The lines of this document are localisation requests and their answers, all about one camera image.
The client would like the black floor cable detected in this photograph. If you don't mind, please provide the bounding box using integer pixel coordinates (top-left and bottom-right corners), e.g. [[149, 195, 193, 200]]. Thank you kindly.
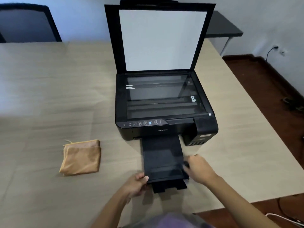
[[278, 196, 304, 226]]

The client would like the person's purple shirt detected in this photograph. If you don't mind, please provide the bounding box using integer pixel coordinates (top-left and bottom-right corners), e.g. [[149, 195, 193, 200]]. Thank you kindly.
[[123, 212, 215, 228]]

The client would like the black side table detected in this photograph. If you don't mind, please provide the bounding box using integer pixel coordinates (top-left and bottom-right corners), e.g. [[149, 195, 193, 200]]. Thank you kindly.
[[205, 10, 244, 57]]

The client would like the person's left forearm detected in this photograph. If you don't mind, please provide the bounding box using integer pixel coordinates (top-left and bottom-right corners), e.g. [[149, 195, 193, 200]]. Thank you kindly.
[[91, 187, 133, 228]]

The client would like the folded orange cloth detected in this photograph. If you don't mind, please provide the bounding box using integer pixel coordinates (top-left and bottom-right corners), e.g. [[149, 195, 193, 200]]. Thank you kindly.
[[59, 139, 102, 177]]

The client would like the person's right hand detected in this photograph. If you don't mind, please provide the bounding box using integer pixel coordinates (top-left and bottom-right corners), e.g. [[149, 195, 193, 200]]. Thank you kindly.
[[182, 154, 219, 186]]

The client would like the black printer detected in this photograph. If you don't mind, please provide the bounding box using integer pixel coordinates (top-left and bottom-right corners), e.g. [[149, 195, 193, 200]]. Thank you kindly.
[[104, 0, 219, 194]]

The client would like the black office chair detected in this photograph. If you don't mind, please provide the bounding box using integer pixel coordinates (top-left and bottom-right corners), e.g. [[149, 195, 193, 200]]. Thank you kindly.
[[0, 3, 63, 43]]

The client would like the person's right forearm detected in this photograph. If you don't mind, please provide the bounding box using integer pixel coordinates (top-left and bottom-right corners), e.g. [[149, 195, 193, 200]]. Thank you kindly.
[[205, 174, 281, 228]]

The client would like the person's left hand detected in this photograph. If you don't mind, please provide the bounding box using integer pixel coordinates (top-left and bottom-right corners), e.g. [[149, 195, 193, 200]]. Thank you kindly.
[[121, 173, 149, 203]]

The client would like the black power cable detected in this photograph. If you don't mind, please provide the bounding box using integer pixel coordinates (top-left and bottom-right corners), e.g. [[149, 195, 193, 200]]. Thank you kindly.
[[266, 46, 279, 62]]

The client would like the white cable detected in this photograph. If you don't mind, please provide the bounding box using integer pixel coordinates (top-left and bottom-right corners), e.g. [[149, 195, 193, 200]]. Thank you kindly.
[[265, 213, 304, 227]]

